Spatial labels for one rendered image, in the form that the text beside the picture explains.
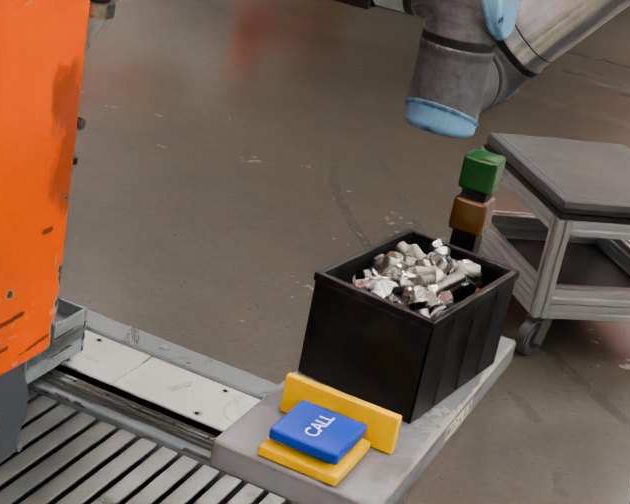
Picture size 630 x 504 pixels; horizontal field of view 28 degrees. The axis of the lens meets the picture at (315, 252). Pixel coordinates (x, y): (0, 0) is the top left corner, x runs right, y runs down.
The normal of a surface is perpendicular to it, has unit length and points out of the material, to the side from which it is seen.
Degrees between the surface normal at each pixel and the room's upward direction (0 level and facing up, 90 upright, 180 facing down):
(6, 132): 90
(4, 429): 90
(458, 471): 0
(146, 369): 0
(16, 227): 90
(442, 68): 88
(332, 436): 0
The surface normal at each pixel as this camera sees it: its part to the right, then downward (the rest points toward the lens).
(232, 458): -0.42, 0.29
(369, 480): 0.18, -0.91
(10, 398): 0.89, 0.31
